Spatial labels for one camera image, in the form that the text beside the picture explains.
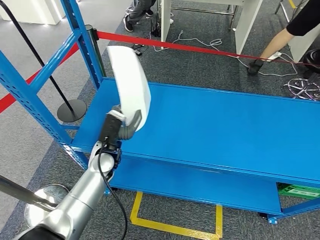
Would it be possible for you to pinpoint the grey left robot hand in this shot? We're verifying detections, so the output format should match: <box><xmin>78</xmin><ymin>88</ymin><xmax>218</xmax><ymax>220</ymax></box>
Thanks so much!
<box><xmin>111</xmin><ymin>105</ymin><xmax>143</xmax><ymax>141</ymax></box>

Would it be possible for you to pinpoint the white curved plastic part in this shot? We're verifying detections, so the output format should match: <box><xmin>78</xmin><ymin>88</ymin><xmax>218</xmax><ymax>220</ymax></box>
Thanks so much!
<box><xmin>106</xmin><ymin>45</ymin><xmax>152</xmax><ymax>133</ymax></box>

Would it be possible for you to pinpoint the blue metal shelf rack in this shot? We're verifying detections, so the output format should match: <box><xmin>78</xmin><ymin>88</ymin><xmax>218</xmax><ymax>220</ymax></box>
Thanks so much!
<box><xmin>0</xmin><ymin>0</ymin><xmax>320</xmax><ymax>226</ymax></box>

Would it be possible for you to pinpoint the dark stanchion with chrome base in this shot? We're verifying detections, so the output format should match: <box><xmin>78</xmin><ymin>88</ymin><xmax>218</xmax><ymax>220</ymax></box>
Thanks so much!
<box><xmin>85</xmin><ymin>24</ymin><xmax>107</xmax><ymax>79</ymax></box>

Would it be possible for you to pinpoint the black wifi router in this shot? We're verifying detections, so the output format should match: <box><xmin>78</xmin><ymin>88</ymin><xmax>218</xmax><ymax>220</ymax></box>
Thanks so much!
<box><xmin>149</xmin><ymin>19</ymin><xmax>162</xmax><ymax>37</ymax></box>

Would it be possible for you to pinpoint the yellow floor tape outline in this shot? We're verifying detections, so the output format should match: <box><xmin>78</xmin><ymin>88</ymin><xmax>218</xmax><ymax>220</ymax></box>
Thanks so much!
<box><xmin>129</xmin><ymin>192</ymin><xmax>223</xmax><ymax>240</ymax></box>

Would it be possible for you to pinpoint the person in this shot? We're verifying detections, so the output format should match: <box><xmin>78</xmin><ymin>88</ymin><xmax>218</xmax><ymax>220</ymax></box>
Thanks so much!
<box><xmin>247</xmin><ymin>0</ymin><xmax>320</xmax><ymax>76</ymax></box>
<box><xmin>122</xmin><ymin>0</ymin><xmax>157</xmax><ymax>33</ymax></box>

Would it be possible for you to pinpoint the white desk side panel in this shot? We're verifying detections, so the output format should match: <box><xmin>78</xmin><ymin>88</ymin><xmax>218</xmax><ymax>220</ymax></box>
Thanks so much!
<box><xmin>235</xmin><ymin>0</ymin><xmax>263</xmax><ymax>56</ymax></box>
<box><xmin>160</xmin><ymin>0</ymin><xmax>172</xmax><ymax>43</ymax></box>
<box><xmin>286</xmin><ymin>19</ymin><xmax>320</xmax><ymax>63</ymax></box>

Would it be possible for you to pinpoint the metal desk crossbar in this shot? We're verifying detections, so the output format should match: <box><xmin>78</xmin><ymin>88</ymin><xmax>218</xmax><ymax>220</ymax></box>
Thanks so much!
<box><xmin>157</xmin><ymin>4</ymin><xmax>238</xmax><ymax>17</ymax></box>

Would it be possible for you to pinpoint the white display plinth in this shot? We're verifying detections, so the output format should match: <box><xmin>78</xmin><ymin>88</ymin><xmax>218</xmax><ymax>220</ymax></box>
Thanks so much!
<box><xmin>0</xmin><ymin>0</ymin><xmax>66</xmax><ymax>26</ymax></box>

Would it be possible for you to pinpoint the white power strip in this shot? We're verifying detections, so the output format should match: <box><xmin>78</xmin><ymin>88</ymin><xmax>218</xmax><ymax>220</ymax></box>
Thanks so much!
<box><xmin>266</xmin><ymin>51</ymin><xmax>283</xmax><ymax>63</ymax></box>

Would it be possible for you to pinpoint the green plastic crate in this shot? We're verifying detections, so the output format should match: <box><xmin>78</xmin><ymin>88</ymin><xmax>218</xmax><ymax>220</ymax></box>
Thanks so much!
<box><xmin>277</xmin><ymin>183</ymin><xmax>320</xmax><ymax>201</ymax></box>

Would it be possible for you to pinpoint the black stool with chrome base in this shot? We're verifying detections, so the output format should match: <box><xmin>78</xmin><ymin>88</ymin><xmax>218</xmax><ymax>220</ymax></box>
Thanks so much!
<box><xmin>283</xmin><ymin>48</ymin><xmax>320</xmax><ymax>101</ymax></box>

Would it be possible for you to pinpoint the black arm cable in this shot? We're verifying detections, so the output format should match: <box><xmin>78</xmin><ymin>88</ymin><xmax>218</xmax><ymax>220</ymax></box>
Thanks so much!
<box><xmin>97</xmin><ymin>140</ymin><xmax>128</xmax><ymax>240</ymax></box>

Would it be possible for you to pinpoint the black power adapter cable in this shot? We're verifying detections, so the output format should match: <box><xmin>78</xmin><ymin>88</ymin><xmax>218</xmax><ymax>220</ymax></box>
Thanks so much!
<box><xmin>130</xmin><ymin>43</ymin><xmax>148</xmax><ymax>57</ymax></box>

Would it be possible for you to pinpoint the white cable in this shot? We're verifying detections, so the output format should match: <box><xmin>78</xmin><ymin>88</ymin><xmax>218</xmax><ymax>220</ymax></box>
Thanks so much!
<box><xmin>152</xmin><ymin>29</ymin><xmax>299</xmax><ymax>77</ymax></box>

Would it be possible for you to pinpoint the chrome stanchion post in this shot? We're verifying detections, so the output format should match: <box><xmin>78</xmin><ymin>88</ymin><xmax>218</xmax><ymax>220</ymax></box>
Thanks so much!
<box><xmin>0</xmin><ymin>174</ymin><xmax>69</xmax><ymax>229</ymax></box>

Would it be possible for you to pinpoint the black stanchion post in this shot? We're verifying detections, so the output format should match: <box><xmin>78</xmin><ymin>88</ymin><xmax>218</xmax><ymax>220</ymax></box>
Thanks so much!
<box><xmin>0</xmin><ymin>0</ymin><xmax>88</xmax><ymax>123</ymax></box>

